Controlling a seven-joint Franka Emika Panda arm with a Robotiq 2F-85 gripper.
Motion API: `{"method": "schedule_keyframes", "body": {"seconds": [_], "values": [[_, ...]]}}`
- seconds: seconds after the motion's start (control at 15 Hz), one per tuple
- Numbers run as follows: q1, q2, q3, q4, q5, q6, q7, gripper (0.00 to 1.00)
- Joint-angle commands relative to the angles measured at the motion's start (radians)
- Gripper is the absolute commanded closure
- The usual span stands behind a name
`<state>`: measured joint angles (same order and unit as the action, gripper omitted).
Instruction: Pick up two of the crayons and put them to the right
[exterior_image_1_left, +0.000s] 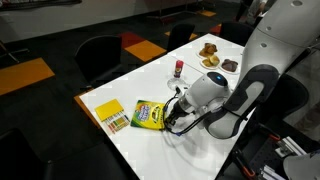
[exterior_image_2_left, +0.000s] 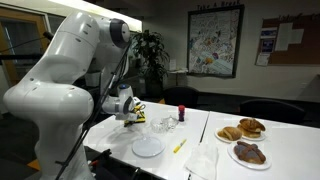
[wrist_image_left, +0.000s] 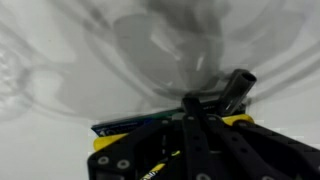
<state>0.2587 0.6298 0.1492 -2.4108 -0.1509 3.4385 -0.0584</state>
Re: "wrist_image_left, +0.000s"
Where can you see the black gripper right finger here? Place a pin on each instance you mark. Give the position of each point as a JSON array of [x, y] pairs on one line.
[[266, 153]]

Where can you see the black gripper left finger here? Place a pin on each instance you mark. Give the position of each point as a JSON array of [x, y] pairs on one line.
[[150, 153]]

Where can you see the green yellow Crayola marker box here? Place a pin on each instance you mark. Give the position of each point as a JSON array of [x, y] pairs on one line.
[[113, 131]]

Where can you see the dark grey marker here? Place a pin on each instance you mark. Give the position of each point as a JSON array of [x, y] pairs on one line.
[[237, 90]]

